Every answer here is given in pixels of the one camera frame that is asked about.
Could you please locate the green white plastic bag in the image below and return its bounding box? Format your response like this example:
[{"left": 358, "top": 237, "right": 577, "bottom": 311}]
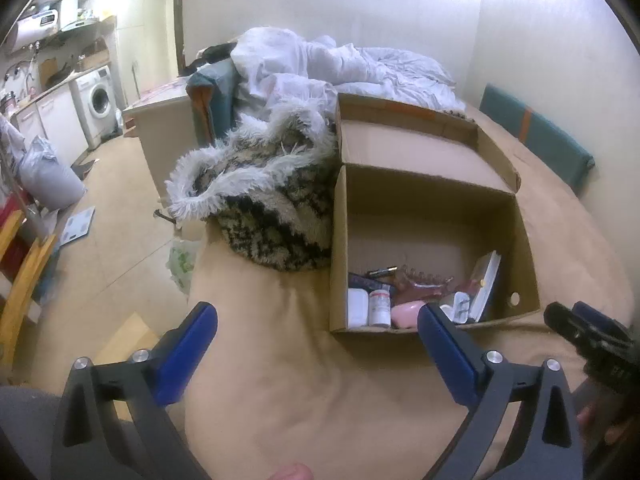
[{"left": 167, "top": 237, "right": 201, "bottom": 293}]

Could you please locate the person's right hand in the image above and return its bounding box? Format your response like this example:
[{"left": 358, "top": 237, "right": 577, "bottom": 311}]
[{"left": 576, "top": 402, "right": 633, "bottom": 461}]

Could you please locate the pink earbuds case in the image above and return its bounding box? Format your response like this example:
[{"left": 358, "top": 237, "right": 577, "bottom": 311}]
[{"left": 391, "top": 300, "right": 428, "bottom": 330}]

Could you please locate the person's left hand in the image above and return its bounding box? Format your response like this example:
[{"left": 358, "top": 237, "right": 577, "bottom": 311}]
[{"left": 270, "top": 462, "right": 315, "bottom": 480}]

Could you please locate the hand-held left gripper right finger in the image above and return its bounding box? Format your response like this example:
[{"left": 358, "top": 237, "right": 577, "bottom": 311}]
[{"left": 417, "top": 302, "right": 583, "bottom": 480}]

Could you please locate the white washing machine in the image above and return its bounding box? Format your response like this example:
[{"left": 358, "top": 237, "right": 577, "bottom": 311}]
[{"left": 74, "top": 65, "right": 118, "bottom": 138}]

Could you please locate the fur-trimmed patterned coat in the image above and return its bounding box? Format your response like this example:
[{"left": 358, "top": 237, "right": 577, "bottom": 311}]
[{"left": 165, "top": 100, "right": 338, "bottom": 272}]

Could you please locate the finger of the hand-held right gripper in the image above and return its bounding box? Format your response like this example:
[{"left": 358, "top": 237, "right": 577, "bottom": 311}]
[
  {"left": 543, "top": 301, "right": 588, "bottom": 356},
  {"left": 572, "top": 301, "right": 631, "bottom": 343}
]

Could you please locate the white duvet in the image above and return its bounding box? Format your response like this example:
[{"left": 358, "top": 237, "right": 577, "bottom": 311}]
[{"left": 230, "top": 27, "right": 468, "bottom": 116}]

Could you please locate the white earbuds case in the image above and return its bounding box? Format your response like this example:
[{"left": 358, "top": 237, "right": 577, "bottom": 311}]
[{"left": 348, "top": 287, "right": 370, "bottom": 330}]

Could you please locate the teal pillow orange stripe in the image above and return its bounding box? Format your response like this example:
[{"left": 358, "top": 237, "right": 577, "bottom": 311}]
[
  {"left": 479, "top": 84, "right": 596, "bottom": 197},
  {"left": 187, "top": 57, "right": 238, "bottom": 143}
]

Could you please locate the beige cabinet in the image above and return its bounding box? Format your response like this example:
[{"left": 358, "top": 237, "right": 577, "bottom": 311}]
[{"left": 122, "top": 77, "right": 198, "bottom": 201}]

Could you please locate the white remote control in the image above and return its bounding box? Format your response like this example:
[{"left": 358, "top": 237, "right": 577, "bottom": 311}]
[{"left": 467, "top": 251, "right": 502, "bottom": 323}]

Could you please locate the bathroom scale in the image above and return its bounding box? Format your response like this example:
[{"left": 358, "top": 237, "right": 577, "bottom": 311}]
[{"left": 59, "top": 205, "right": 96, "bottom": 245}]

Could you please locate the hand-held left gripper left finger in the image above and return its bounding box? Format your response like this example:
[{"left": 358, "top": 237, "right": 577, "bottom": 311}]
[{"left": 50, "top": 302, "right": 218, "bottom": 480}]

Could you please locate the white kitchen cabinet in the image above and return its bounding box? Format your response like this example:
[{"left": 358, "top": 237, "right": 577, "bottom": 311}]
[{"left": 12, "top": 82, "right": 88, "bottom": 166}]

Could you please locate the white pill bottle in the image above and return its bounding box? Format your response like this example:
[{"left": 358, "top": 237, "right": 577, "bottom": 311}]
[{"left": 369, "top": 289, "right": 392, "bottom": 328}]

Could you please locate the pink hair claw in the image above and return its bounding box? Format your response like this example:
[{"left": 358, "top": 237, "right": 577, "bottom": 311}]
[{"left": 395, "top": 266, "right": 456, "bottom": 306}]

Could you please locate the tan cardboard sheet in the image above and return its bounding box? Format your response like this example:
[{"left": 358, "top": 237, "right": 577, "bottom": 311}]
[{"left": 92, "top": 312, "right": 161, "bottom": 361}]

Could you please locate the yellow wooden chair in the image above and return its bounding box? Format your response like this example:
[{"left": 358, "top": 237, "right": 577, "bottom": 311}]
[{"left": 0, "top": 207, "right": 58, "bottom": 366}]

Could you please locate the dark door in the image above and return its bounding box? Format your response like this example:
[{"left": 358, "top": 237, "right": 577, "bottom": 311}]
[{"left": 172, "top": 0, "right": 185, "bottom": 73}]

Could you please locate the white power adapter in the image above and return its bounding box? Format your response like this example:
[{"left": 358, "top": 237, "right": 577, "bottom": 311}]
[{"left": 440, "top": 292, "right": 473, "bottom": 323}]

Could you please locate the cardboard box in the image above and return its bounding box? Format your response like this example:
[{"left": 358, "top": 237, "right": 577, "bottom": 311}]
[{"left": 329, "top": 91, "right": 543, "bottom": 333}]

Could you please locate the hanging white cloth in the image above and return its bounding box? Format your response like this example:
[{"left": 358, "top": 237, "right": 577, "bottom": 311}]
[{"left": 0, "top": 112, "right": 26, "bottom": 171}]

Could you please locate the white water heater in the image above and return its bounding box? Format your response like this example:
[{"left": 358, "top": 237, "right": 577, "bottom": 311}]
[{"left": 12, "top": 10, "right": 61, "bottom": 46}]

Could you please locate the grey plastic bag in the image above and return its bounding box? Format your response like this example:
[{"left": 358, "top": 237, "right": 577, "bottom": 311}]
[{"left": 17, "top": 135, "right": 86, "bottom": 208}]

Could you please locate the black garment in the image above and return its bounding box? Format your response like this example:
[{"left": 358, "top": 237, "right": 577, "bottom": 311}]
[{"left": 192, "top": 44, "right": 236, "bottom": 68}]

